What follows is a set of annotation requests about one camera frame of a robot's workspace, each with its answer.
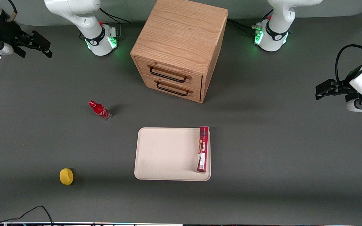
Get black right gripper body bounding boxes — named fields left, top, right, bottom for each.
left=0, top=18, right=31, bottom=53

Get red coke bottle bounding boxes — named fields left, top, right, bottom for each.
left=89, top=100, right=112, bottom=120

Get beige plastic tray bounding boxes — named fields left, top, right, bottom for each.
left=134, top=127, right=211, bottom=181

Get yellow lemon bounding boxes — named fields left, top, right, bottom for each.
left=59, top=168, right=74, bottom=186

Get wooden drawer cabinet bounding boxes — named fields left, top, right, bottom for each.
left=130, top=0, right=229, bottom=104

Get red cookie box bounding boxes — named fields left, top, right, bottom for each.
left=197, top=126, right=209, bottom=173

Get black cable with tan strap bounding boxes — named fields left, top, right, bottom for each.
left=0, top=0, right=19, bottom=23

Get black looped cable of left gripper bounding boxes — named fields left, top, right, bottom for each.
left=335, top=44, right=362, bottom=84

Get black cable of right arm base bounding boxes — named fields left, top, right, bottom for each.
left=80, top=7, right=132, bottom=40

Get black cables of left arm base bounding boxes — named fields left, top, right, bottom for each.
left=228, top=9, right=274, bottom=37

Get black and wood long handle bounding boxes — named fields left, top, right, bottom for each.
left=147, top=64, right=192, bottom=83

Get wooden drawer front, long handle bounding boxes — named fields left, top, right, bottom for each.
left=134, top=56, right=203, bottom=91

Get black and wood short handle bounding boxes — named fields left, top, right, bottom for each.
left=154, top=80, right=194, bottom=97

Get wooden drawer front, short handle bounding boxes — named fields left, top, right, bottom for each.
left=141, top=74, right=202, bottom=103

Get thin black cable at table edge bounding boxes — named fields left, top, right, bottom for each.
left=0, top=205, right=54, bottom=226

